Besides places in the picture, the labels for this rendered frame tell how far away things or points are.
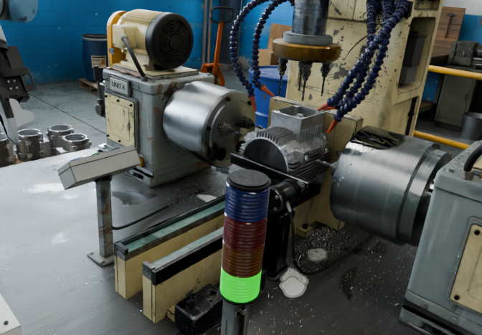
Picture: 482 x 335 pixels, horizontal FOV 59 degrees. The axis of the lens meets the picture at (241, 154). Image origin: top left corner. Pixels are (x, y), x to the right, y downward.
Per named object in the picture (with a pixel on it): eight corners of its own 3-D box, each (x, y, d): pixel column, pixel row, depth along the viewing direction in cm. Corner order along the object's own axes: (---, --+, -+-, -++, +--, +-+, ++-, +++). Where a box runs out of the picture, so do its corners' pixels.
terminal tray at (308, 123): (292, 127, 130) (295, 104, 127) (322, 136, 123) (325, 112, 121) (268, 135, 121) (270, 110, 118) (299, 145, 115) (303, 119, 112)
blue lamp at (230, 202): (244, 197, 63) (246, 170, 62) (276, 212, 60) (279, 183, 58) (215, 211, 59) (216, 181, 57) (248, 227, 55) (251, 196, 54)
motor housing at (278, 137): (276, 168, 138) (282, 112, 131) (327, 189, 126) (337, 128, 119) (235, 186, 123) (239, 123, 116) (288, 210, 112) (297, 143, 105)
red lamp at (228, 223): (242, 224, 65) (244, 197, 63) (272, 240, 61) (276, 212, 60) (214, 239, 60) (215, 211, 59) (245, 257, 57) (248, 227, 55)
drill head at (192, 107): (189, 133, 166) (191, 69, 157) (262, 161, 144) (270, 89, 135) (135, 148, 148) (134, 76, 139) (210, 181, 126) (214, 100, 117)
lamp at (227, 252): (239, 249, 66) (242, 224, 65) (270, 266, 63) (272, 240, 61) (212, 265, 62) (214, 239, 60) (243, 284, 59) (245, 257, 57)
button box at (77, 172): (128, 171, 108) (120, 151, 108) (142, 163, 103) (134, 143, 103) (63, 190, 96) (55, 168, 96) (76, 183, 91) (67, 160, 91)
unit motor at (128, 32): (142, 112, 178) (140, 6, 163) (196, 132, 159) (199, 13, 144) (86, 123, 160) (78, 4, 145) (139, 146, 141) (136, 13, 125)
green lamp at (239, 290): (237, 272, 68) (239, 249, 66) (267, 291, 64) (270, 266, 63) (211, 290, 64) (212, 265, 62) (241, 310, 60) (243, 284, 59)
